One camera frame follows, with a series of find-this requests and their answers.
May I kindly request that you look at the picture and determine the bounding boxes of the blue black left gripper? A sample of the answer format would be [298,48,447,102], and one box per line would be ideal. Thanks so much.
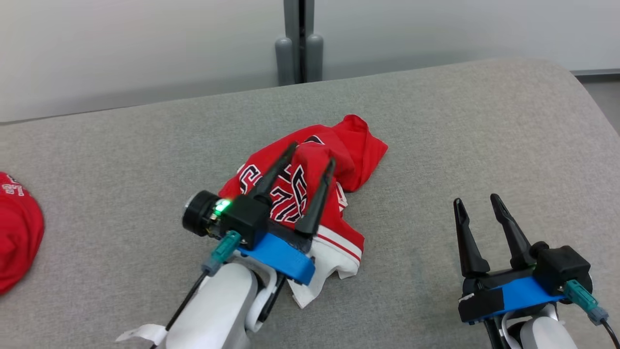
[237,142,337,286]

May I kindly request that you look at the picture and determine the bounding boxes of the red shorts with white band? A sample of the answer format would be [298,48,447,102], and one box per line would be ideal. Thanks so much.
[0,172,45,295]

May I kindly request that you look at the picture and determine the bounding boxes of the white label tape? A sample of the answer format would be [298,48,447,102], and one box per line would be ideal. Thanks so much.
[115,324,168,346]

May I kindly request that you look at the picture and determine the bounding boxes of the cable with teal plug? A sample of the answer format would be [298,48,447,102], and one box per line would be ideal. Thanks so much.
[563,280,620,349]
[150,230,242,349]

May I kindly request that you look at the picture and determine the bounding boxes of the left cable with teal plug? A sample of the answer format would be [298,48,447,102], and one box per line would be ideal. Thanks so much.
[150,230,242,349]

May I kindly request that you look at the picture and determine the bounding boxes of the right cable with teal plug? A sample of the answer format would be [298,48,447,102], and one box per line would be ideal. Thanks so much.
[563,280,620,349]

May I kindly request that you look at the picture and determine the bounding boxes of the red basketball jersey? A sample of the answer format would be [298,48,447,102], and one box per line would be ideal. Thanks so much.
[218,114,389,309]

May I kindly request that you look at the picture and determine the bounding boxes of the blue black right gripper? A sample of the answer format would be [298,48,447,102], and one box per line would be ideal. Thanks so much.
[453,193,568,324]

